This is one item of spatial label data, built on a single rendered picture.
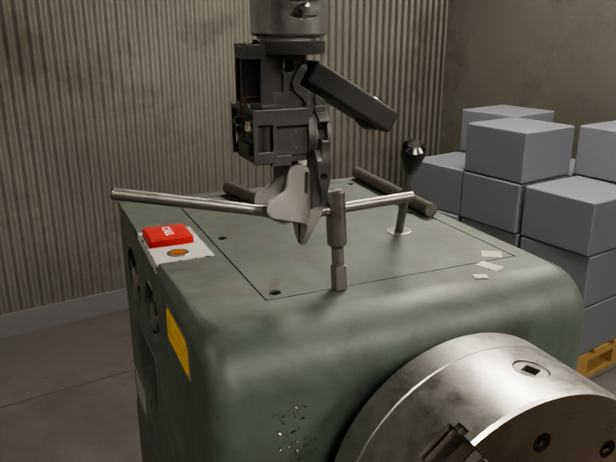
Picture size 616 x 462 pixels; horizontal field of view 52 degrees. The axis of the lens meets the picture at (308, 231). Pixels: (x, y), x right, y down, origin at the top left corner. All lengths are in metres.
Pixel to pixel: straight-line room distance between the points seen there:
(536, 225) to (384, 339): 2.38
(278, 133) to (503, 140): 2.49
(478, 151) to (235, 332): 2.62
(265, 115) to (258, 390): 0.26
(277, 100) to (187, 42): 2.98
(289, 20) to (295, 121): 0.09
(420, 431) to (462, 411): 0.04
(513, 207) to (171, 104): 1.85
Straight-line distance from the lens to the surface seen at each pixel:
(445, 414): 0.60
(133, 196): 0.63
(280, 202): 0.65
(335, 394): 0.67
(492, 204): 3.16
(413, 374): 0.64
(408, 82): 4.46
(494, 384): 0.61
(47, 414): 2.95
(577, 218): 2.90
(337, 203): 0.69
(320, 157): 0.63
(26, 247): 3.54
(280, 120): 0.62
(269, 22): 0.62
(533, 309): 0.80
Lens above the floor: 1.55
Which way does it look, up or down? 18 degrees down
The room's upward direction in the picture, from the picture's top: straight up
